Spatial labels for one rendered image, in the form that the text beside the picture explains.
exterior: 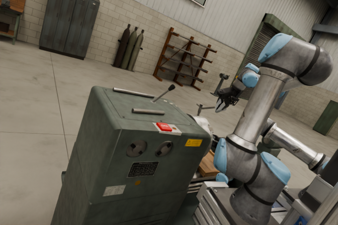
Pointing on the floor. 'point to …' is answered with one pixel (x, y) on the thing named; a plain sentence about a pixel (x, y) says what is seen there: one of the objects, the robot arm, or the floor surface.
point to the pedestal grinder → (220, 83)
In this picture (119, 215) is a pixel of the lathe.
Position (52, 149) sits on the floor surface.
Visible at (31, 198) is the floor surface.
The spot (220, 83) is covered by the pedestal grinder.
